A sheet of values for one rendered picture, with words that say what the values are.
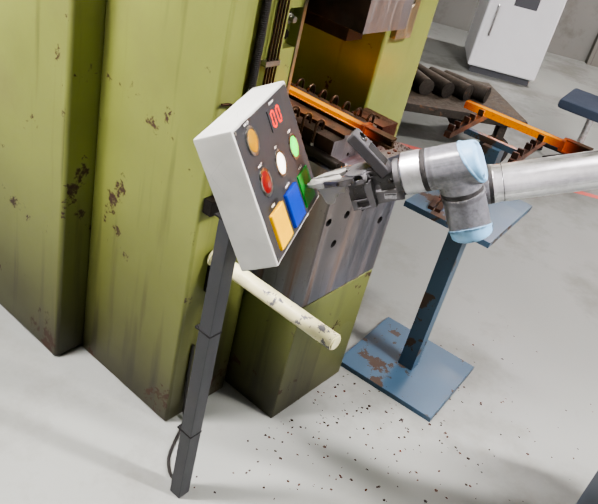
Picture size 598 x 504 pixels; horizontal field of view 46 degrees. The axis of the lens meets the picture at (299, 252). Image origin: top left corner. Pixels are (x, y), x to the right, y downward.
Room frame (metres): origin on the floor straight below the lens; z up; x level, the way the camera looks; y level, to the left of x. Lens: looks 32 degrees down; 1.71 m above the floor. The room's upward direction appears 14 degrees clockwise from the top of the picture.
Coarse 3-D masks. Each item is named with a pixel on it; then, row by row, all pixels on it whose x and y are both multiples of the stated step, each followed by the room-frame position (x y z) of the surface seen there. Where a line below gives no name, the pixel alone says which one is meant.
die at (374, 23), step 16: (320, 0) 1.84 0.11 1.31; (336, 0) 1.82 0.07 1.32; (352, 0) 1.79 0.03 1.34; (368, 0) 1.77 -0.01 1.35; (384, 0) 1.81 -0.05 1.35; (400, 0) 1.87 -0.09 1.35; (336, 16) 1.81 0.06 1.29; (352, 16) 1.78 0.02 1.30; (368, 16) 1.77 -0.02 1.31; (384, 16) 1.83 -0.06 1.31; (400, 16) 1.89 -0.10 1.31; (368, 32) 1.78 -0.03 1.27
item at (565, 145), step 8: (472, 104) 2.31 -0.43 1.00; (480, 104) 2.33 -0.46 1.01; (488, 112) 2.28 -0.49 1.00; (496, 112) 2.29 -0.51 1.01; (496, 120) 2.26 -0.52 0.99; (504, 120) 2.25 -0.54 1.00; (512, 120) 2.25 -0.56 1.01; (520, 128) 2.23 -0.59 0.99; (528, 128) 2.21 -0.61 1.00; (536, 128) 2.23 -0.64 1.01; (536, 136) 2.20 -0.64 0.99; (552, 136) 2.19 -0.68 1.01; (552, 144) 2.17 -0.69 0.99; (560, 144) 2.15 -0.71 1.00; (568, 144) 2.16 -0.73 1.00; (576, 144) 2.14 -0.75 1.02; (568, 152) 2.16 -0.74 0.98; (576, 152) 2.14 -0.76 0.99
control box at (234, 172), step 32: (256, 96) 1.40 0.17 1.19; (288, 96) 1.49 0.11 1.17; (224, 128) 1.19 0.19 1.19; (256, 128) 1.27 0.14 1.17; (288, 128) 1.42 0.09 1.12; (224, 160) 1.16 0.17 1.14; (256, 160) 1.21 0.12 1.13; (288, 160) 1.36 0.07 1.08; (224, 192) 1.16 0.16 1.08; (256, 192) 1.17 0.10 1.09; (224, 224) 1.16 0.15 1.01; (256, 224) 1.15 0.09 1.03; (256, 256) 1.15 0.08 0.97
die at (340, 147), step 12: (300, 108) 1.91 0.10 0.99; (312, 108) 1.93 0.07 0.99; (336, 108) 1.98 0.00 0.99; (300, 120) 1.85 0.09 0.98; (312, 120) 1.86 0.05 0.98; (336, 120) 1.88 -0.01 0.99; (360, 120) 1.94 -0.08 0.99; (312, 132) 1.80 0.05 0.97; (324, 132) 1.81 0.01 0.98; (336, 132) 1.82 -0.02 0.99; (348, 132) 1.83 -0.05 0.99; (324, 144) 1.78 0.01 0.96; (336, 144) 1.77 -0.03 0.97; (348, 144) 1.82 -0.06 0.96; (336, 156) 1.79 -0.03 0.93; (348, 156) 1.84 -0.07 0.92
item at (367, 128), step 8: (296, 88) 2.02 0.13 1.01; (304, 96) 1.97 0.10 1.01; (312, 96) 1.99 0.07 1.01; (320, 104) 1.94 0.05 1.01; (328, 112) 1.92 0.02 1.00; (336, 112) 1.91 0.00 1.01; (344, 120) 1.88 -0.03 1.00; (352, 120) 1.88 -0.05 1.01; (360, 128) 1.84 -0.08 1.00; (368, 128) 1.84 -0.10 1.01; (376, 128) 1.85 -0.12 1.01; (368, 136) 1.84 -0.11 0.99; (376, 136) 1.83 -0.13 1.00; (384, 136) 1.81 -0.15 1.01; (392, 136) 1.82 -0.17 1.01; (384, 144) 1.81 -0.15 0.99; (392, 144) 1.81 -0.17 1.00
